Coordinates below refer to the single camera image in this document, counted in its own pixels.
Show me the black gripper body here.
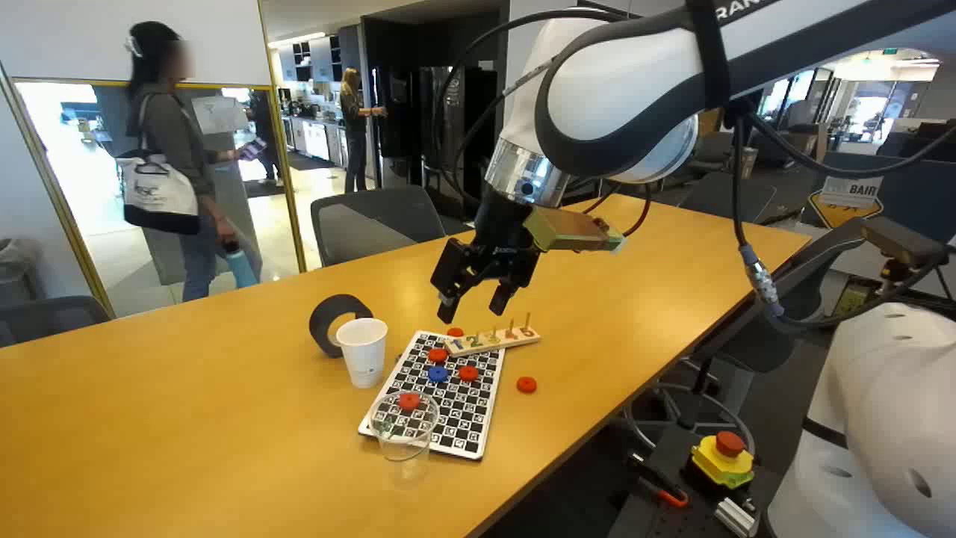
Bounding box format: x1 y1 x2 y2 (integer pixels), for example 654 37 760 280
463 185 549 291

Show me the white shoulder bag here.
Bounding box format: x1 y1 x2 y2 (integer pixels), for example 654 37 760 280
113 146 203 239

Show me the white paper cup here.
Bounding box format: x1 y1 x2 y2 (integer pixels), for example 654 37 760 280
333 313 391 391

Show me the transparent plastic cup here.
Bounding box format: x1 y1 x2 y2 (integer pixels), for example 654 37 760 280
374 403 436 469

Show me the wooden number peg board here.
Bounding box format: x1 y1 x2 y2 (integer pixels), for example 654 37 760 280
443 309 548 358

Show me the grey office chair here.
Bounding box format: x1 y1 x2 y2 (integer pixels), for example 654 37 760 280
309 182 448 270

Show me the checkered marker board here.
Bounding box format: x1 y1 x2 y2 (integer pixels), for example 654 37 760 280
355 330 509 464

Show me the black tape roll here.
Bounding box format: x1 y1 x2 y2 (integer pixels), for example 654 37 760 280
306 292 377 361

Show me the distant standing person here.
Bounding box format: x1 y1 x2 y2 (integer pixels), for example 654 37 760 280
339 67 385 194

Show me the blue drink bottle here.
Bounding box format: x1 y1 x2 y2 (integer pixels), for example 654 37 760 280
222 239 264 292

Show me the black orange hand clamp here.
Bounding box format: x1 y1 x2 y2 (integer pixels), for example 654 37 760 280
628 466 693 515

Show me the yellow red emergency stop button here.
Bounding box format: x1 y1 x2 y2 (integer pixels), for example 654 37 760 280
690 428 760 493

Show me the dark grey swivel chair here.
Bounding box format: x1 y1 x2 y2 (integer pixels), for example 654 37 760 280
697 213 954 379

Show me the woman in grey jacket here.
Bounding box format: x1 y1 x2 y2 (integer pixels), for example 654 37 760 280
118 17 264 304

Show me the yellow floor sign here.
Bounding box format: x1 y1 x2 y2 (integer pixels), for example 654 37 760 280
805 191 887 234

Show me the dark grey chair back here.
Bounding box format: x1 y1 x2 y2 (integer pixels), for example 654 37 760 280
0 292 113 351

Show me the olive wrist camera block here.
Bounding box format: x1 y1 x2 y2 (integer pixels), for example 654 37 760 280
519 206 628 253

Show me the black cable with connector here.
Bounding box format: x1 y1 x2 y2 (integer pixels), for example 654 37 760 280
730 100 802 339

